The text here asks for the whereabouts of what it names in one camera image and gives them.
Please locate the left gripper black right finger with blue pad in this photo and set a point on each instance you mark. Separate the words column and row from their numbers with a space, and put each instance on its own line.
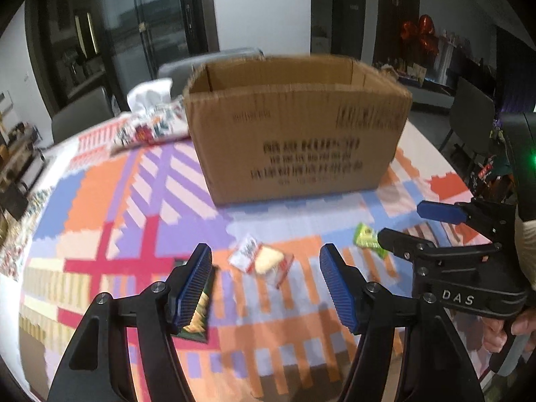
column 435, row 364

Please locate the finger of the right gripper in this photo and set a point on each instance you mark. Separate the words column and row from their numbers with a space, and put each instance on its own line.
column 485, row 217
column 406, row 246

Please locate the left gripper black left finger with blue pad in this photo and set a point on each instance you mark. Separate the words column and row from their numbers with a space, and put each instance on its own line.
column 96, row 363

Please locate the light green candy packet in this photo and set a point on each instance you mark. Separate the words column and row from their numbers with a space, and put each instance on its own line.
column 365, row 237

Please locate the dark green snack packet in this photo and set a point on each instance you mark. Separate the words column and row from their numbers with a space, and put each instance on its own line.
column 198, row 329

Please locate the clear white cracker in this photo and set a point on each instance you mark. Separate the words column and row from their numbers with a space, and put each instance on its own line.
column 261, row 260

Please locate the person's hand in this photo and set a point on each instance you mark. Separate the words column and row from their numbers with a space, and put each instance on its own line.
column 495, row 336

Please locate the dark chair at right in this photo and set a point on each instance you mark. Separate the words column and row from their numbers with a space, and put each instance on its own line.
column 471, row 118

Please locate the white low cabinet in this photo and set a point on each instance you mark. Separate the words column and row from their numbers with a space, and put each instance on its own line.
column 427, row 97

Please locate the colourful patterned tablecloth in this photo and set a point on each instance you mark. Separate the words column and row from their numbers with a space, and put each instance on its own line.
column 118, row 223

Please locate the patterned placemat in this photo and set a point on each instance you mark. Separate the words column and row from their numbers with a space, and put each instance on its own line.
column 17, row 233

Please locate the black mug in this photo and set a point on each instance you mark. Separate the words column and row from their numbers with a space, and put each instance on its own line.
column 14, row 201

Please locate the brown cardboard box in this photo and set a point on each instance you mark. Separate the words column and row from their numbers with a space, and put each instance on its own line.
column 278, row 127

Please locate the red foil balloons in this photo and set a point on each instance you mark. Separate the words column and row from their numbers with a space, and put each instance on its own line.
column 421, row 36

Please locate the electric hot pot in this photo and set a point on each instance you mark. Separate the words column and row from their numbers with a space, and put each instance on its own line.
column 21, row 161

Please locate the floral fabric tissue pouch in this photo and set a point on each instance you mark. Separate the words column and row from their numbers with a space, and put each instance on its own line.
column 154, row 117

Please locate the grey chair at left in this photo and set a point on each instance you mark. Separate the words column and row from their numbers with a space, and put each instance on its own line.
column 87, row 111

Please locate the grey chair behind table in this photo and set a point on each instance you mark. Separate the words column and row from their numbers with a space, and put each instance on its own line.
column 181, row 70

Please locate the glass sliding door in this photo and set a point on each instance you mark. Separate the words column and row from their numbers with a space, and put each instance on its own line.
column 143, row 35

